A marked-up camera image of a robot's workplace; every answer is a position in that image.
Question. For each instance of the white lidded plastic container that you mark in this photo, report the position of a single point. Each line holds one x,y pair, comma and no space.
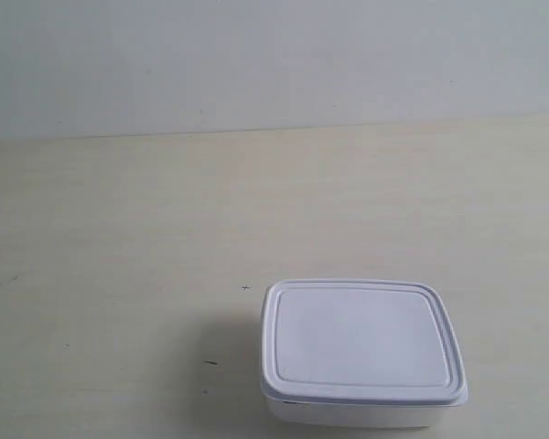
359,353

